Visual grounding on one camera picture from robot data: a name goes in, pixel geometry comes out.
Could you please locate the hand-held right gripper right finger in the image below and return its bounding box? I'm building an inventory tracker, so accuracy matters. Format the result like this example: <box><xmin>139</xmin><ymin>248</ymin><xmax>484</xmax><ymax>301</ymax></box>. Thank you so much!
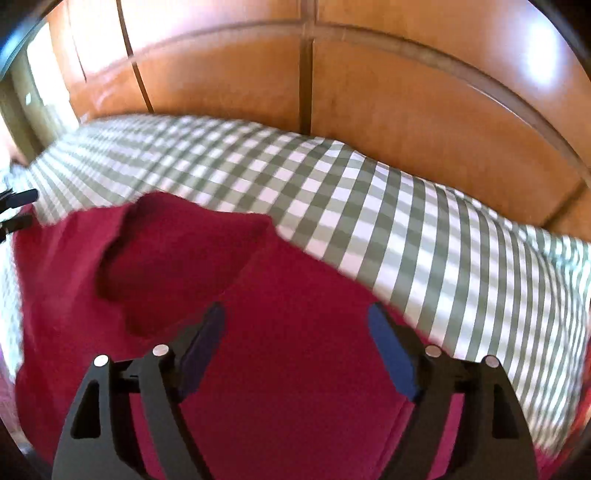
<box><xmin>367</xmin><ymin>302</ymin><xmax>539</xmax><ymax>480</ymax></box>

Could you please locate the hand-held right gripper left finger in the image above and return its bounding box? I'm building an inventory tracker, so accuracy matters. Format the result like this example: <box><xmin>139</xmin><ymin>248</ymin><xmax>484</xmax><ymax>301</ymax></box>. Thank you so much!
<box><xmin>52</xmin><ymin>302</ymin><xmax>227</xmax><ymax>480</ymax></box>

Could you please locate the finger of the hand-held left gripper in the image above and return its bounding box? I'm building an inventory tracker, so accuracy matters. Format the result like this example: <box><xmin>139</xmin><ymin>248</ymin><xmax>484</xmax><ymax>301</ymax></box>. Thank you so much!
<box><xmin>0</xmin><ymin>188</ymin><xmax>38</xmax><ymax>209</ymax></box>
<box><xmin>0</xmin><ymin>216</ymin><xmax>34</xmax><ymax>241</ymax></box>

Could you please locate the red knit garment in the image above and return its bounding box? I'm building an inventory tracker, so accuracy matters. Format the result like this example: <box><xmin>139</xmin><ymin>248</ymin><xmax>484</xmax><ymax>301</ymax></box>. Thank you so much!
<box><xmin>11</xmin><ymin>191</ymin><xmax>467</xmax><ymax>480</ymax></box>

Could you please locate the green white checked bed sheet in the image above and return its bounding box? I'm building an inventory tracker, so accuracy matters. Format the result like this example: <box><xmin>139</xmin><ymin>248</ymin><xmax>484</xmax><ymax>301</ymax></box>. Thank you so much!
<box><xmin>0</xmin><ymin>113</ymin><xmax>591</xmax><ymax>457</ymax></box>

